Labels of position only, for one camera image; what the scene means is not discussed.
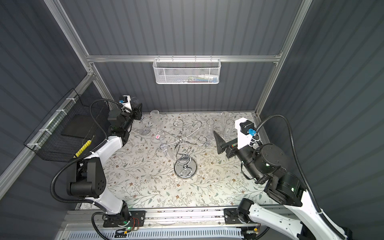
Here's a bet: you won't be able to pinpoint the glass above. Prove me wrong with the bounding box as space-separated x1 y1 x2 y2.
139 116 151 136
204 118 215 148
224 119 235 141

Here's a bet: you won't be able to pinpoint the clear champagne flute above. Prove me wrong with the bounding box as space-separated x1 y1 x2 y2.
221 112 231 133
150 110 161 131

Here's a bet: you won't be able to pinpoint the glass pink sticker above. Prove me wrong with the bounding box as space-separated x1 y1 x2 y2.
151 130 165 144

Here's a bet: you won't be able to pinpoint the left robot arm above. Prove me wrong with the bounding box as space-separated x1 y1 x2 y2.
61 101 143 226

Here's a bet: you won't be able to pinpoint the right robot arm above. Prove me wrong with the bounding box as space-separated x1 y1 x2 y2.
214 133 353 240

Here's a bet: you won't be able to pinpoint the chrome wine glass rack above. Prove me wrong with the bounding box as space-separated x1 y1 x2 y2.
155 119 207 179

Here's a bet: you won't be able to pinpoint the floral table mat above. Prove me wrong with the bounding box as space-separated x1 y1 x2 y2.
104 112 273 208

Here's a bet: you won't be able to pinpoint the black pad in basket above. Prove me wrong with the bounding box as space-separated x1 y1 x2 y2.
61 115 95 139

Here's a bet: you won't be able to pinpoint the items in white basket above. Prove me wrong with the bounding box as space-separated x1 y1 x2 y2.
175 75 220 84

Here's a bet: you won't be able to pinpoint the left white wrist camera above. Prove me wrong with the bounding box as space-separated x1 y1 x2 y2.
119 95 132 112

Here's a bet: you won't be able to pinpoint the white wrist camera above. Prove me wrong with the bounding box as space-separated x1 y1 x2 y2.
235 118 261 150
119 95 132 112

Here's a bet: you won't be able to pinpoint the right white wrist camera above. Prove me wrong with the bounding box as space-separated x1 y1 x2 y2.
235 118 261 150

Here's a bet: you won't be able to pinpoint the white wire mesh basket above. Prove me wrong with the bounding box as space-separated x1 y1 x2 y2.
153 59 222 85

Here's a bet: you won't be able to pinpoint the black wire mesh basket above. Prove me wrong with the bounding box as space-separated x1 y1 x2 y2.
24 89 112 162

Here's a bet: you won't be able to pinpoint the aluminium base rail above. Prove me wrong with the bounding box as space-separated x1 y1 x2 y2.
59 205 307 232

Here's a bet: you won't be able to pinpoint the right black corrugated cable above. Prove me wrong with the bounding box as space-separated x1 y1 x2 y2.
253 114 349 240

